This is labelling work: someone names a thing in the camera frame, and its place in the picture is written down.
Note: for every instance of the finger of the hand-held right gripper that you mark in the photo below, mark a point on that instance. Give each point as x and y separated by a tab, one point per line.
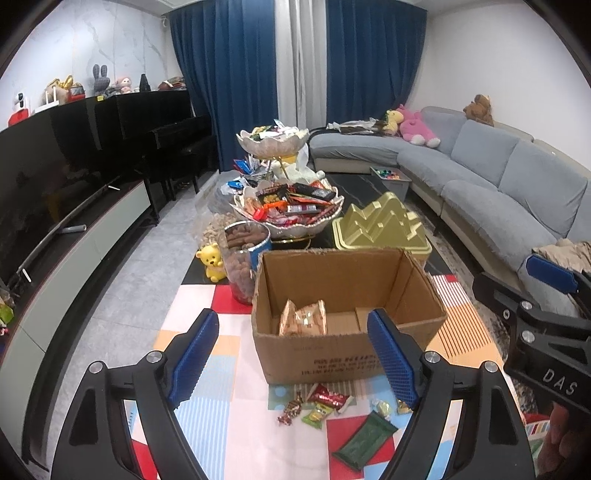
503	300
551	272

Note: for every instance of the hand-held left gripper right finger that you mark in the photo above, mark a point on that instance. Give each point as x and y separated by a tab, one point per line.
392	364

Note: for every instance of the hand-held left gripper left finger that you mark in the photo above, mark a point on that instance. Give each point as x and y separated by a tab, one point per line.
196	355

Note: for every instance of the gold candy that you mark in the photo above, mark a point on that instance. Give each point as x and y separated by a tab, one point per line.
403	406

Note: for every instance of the light green candy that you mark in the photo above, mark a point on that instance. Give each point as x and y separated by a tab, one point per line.
383	409

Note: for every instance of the brown cardboard box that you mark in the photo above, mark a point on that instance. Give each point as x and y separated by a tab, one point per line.
323	355

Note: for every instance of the red snack packet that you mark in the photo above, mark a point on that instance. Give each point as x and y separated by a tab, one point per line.
330	397

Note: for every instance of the dark green snack packet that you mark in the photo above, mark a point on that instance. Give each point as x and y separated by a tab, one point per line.
364	441

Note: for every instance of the green yellow candy packet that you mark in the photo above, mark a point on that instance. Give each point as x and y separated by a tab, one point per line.
317	414

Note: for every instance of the gold orange snack bag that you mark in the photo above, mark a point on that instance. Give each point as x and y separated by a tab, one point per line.
304	318

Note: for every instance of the brown twist-wrapped candy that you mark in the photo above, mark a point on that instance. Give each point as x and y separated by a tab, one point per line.
291	408

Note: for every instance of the blue tin of brown snacks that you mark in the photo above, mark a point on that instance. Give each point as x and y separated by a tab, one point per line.
247	237

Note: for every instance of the person's right hand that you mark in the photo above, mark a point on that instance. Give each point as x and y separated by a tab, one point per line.
558	443

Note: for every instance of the beige quilted jacket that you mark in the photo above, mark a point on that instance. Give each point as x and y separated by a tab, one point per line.
563	251

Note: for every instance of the grey patterned rug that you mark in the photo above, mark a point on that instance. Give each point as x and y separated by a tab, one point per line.
461	277

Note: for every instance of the colourful patchwork table mat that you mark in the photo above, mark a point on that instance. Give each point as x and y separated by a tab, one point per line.
240	415

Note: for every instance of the clear jar of almonds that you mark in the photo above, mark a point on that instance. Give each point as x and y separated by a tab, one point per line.
240	277

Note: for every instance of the yellow bear toy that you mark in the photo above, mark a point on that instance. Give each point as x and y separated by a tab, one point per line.
211	263

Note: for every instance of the grey sectional sofa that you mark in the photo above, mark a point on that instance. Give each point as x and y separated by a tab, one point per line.
480	184

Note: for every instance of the clear plastic bag of nuts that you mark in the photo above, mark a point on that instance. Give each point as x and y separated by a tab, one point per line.
213	230

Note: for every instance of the gold mountain-shaped tin box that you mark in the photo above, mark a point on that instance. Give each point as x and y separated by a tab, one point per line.
378	224

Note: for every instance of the grey television cabinet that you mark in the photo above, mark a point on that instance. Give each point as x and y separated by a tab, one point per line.
69	286

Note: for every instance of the grey storage bin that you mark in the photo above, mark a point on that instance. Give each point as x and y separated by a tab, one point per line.
392	182

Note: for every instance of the grey remote control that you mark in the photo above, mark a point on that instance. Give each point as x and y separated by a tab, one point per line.
74	228

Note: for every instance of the brown plush toy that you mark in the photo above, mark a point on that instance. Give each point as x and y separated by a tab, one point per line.
478	110

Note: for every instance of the pile of assorted snack packets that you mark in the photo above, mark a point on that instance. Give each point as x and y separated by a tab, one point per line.
291	203

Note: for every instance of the pink plush toy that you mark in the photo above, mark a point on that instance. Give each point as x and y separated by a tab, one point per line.
415	127

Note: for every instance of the pile of colourful booklets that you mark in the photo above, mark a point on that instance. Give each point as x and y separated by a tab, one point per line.
5	314

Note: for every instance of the yellow plush toy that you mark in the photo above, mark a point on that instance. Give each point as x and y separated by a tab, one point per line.
391	122

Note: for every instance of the white plastic bag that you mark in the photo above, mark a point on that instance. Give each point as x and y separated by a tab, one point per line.
300	166

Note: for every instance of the large black television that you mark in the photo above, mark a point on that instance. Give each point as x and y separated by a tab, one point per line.
55	184

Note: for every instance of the black upright piano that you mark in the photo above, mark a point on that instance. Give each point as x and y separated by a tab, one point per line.
157	134

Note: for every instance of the white lotus tiered snack stand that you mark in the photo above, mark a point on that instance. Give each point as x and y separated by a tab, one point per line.
272	143

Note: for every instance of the clutter of papers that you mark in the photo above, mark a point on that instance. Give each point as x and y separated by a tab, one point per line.
353	127

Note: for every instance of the blue curtain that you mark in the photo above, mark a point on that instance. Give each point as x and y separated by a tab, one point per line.
374	60
226	69

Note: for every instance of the stack of books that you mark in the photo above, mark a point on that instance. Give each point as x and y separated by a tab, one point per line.
173	83

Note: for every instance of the black cone metronome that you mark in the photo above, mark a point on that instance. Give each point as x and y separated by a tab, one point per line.
144	83

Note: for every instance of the small pink plush doll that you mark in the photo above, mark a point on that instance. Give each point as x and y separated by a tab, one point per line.
123	85

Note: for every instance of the grey rabbit plush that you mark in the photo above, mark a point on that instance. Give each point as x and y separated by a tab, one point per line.
101	81

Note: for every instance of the red box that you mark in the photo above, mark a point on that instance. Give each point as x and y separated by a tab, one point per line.
21	117

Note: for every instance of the gold ornament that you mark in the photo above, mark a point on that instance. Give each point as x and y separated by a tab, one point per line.
62	90

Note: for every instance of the white sheer curtain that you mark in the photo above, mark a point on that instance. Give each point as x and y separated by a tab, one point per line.
301	60

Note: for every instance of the small white camera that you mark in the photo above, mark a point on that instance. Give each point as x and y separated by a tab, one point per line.
21	101

